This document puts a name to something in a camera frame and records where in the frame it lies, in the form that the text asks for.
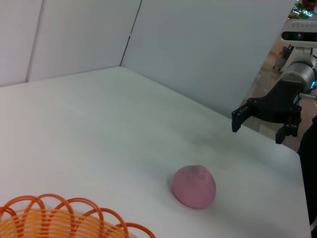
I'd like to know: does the black robot torso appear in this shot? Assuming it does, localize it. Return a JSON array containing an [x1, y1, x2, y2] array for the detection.
[[297, 121, 317, 227]]

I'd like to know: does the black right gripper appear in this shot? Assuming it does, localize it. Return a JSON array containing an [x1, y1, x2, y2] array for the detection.
[[231, 79, 303, 144]]

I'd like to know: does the black background chair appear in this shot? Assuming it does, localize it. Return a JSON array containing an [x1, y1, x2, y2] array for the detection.
[[273, 44, 295, 74]]

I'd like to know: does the black cable with plugs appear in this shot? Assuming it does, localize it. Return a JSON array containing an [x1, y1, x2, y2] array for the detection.
[[295, 80, 317, 104]]

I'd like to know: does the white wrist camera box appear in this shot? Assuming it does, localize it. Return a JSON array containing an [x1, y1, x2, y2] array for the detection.
[[281, 20, 317, 47]]

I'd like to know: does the pink peach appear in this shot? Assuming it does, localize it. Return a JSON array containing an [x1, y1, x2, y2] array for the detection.
[[172, 165, 217, 209]]

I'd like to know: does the orange wire fruit basket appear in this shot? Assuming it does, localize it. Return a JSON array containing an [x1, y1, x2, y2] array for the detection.
[[0, 193, 157, 238]]

